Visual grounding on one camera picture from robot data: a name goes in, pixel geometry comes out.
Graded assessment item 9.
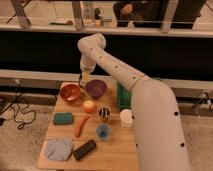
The orange carrot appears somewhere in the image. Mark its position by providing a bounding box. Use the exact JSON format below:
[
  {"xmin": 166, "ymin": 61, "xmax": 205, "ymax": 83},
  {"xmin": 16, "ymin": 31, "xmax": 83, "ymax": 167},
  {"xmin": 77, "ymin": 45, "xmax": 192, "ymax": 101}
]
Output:
[{"xmin": 74, "ymin": 116, "xmax": 90, "ymax": 137}]

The black rectangular block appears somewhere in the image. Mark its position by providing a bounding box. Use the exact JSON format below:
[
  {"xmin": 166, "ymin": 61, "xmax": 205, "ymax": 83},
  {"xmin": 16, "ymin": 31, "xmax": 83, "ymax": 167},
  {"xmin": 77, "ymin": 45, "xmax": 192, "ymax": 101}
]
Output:
[{"xmin": 73, "ymin": 139, "xmax": 97, "ymax": 161}]

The yellow onion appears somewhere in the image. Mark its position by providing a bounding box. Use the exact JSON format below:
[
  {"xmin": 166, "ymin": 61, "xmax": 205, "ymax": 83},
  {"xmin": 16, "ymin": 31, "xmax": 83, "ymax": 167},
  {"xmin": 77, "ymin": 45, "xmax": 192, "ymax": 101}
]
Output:
[{"xmin": 83, "ymin": 100, "xmax": 97, "ymax": 113}]

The teal sponge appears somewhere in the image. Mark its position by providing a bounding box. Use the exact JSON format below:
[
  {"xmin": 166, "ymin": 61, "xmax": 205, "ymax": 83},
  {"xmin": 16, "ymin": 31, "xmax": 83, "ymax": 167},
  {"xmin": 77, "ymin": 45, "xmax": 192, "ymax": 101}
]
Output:
[{"xmin": 53, "ymin": 112, "xmax": 73, "ymax": 125}]

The grey-blue cloth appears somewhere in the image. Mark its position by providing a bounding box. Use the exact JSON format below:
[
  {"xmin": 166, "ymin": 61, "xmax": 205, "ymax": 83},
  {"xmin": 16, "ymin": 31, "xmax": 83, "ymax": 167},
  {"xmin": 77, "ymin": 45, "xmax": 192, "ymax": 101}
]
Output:
[{"xmin": 44, "ymin": 139, "xmax": 73, "ymax": 162}]

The white paper cup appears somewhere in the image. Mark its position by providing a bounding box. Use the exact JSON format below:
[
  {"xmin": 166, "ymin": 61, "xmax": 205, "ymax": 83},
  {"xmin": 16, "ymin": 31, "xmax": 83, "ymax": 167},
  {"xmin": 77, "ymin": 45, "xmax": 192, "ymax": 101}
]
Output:
[{"xmin": 120, "ymin": 109, "xmax": 133, "ymax": 128}]

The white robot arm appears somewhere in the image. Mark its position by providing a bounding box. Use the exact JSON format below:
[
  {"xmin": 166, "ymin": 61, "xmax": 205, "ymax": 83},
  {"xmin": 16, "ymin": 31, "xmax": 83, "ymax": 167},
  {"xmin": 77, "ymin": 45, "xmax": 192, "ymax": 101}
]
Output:
[{"xmin": 78, "ymin": 33, "xmax": 191, "ymax": 171}]

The black cable on floor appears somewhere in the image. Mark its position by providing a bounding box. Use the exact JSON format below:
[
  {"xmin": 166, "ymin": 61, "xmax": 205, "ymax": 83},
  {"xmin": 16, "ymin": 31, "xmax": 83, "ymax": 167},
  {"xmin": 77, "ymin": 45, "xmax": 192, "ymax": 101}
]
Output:
[{"xmin": 0, "ymin": 79, "xmax": 37, "ymax": 131}]

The purple bowl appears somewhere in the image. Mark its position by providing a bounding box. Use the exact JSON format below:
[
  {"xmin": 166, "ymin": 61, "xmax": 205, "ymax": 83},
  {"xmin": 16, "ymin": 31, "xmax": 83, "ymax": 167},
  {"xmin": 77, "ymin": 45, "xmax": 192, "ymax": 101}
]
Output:
[{"xmin": 86, "ymin": 79, "xmax": 107, "ymax": 99}]

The person in dark clothes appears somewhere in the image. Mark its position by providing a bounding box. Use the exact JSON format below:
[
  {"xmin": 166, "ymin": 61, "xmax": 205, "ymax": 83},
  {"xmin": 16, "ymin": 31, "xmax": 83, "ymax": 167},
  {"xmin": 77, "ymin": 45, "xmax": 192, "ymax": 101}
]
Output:
[{"xmin": 113, "ymin": 0, "xmax": 207, "ymax": 29}]

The red-brown bowl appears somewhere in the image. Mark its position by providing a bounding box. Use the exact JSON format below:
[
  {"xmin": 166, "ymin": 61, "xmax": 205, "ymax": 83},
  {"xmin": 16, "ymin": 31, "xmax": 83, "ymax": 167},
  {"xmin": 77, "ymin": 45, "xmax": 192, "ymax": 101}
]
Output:
[{"xmin": 60, "ymin": 84, "xmax": 81, "ymax": 103}]

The green rectangular bin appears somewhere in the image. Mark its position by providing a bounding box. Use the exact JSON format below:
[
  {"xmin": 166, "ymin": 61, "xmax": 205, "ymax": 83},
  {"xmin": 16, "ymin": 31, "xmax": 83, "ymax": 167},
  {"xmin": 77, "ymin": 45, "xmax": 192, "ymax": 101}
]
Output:
[{"xmin": 117, "ymin": 83, "xmax": 131, "ymax": 109}]

